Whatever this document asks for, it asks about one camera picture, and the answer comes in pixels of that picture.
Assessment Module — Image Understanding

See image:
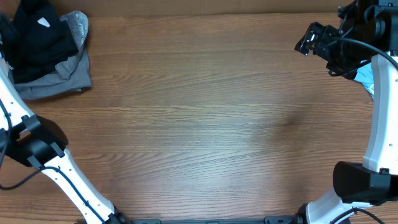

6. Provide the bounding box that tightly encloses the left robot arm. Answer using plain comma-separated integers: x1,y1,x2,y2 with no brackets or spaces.
1,1,129,223

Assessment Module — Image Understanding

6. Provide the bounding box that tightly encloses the black t-shirt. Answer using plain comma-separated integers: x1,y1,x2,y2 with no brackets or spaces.
1,0,78,83

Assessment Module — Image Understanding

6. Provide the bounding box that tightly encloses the folded grey shirt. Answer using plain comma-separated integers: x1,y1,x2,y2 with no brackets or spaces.
14,11,92,100

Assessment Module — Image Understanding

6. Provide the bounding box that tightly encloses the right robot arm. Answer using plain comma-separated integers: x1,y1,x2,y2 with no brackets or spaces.
283,0,397,223

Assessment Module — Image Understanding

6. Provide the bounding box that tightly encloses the light blue t-shirt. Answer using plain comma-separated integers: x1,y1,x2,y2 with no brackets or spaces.
354,63,374,98

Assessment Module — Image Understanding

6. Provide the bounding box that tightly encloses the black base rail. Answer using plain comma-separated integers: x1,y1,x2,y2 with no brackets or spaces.
105,215,306,224

